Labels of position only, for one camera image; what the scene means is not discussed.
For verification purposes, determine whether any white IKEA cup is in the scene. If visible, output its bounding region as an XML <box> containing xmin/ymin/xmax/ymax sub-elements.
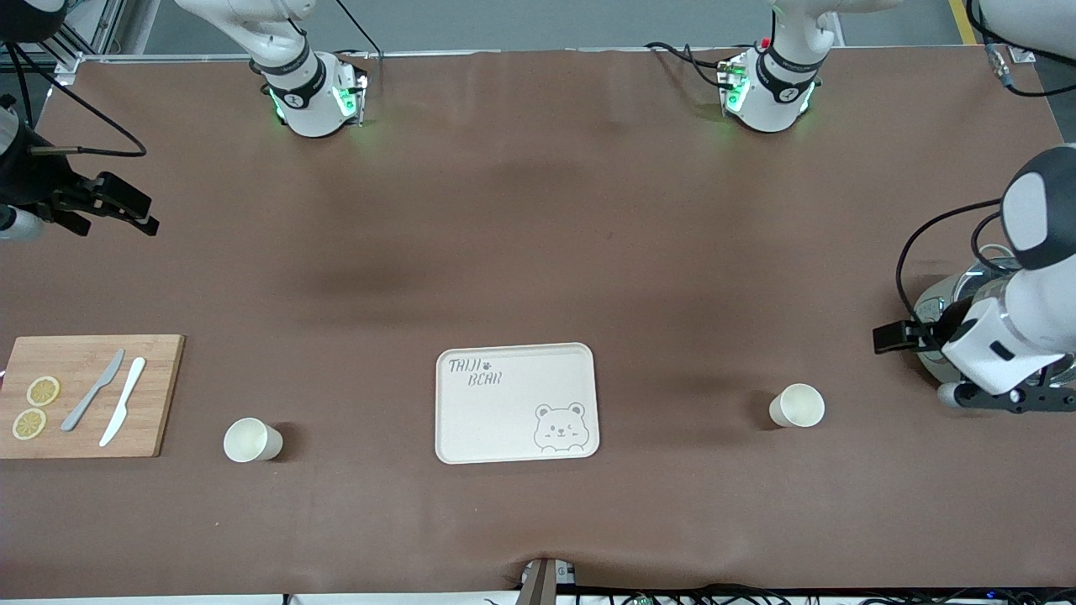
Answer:
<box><xmin>223</xmin><ymin>418</ymin><xmax>284</xmax><ymax>464</ymax></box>
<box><xmin>768</xmin><ymin>383</ymin><xmax>826</xmax><ymax>429</ymax></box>

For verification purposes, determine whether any grey-green electric pot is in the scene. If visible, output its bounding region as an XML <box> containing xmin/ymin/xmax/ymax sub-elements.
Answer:
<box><xmin>912</xmin><ymin>244</ymin><xmax>1076</xmax><ymax>389</ymax></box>

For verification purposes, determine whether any glass pot lid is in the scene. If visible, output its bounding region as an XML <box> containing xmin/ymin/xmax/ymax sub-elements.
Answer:
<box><xmin>950</xmin><ymin>259</ymin><xmax>1025</xmax><ymax>324</ymax></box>

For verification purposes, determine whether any grey plastic knife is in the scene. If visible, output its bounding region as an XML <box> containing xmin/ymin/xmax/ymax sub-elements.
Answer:
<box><xmin>61</xmin><ymin>349</ymin><xmax>126</xmax><ymax>433</ymax></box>

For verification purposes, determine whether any white plastic knife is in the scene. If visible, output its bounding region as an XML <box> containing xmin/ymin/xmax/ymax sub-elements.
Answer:
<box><xmin>99</xmin><ymin>357</ymin><xmax>147</xmax><ymax>448</ymax></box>

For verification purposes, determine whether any bamboo cutting board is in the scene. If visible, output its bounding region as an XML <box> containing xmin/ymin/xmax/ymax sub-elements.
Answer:
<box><xmin>0</xmin><ymin>334</ymin><xmax>185</xmax><ymax>460</ymax></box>

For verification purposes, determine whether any brown table cover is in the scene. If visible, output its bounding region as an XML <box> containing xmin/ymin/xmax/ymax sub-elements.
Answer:
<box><xmin>0</xmin><ymin>46</ymin><xmax>1076</xmax><ymax>599</ymax></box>

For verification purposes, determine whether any beige bear print tray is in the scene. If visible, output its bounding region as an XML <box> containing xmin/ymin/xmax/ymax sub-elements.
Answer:
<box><xmin>435</xmin><ymin>342</ymin><xmax>601</xmax><ymax>465</ymax></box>

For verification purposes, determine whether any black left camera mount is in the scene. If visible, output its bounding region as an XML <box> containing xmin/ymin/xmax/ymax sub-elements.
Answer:
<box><xmin>957</xmin><ymin>376</ymin><xmax>1076</xmax><ymax>415</ymax></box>

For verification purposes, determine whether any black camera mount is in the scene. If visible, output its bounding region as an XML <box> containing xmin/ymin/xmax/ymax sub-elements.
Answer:
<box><xmin>46</xmin><ymin>208</ymin><xmax>93</xmax><ymax>239</ymax></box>
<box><xmin>957</xmin><ymin>376</ymin><xmax>1076</xmax><ymax>415</ymax></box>

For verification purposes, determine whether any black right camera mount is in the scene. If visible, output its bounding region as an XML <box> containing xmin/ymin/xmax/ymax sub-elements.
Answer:
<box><xmin>46</xmin><ymin>208</ymin><xmax>93</xmax><ymax>239</ymax></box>

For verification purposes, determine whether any thin black base cable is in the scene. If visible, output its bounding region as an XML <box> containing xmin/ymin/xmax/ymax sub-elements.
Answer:
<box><xmin>335</xmin><ymin>0</ymin><xmax>383</xmax><ymax>58</ymax></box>

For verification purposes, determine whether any black base cable bundle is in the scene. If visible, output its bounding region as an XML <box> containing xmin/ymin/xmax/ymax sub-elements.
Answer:
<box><xmin>645</xmin><ymin>39</ymin><xmax>734</xmax><ymax>90</ymax></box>

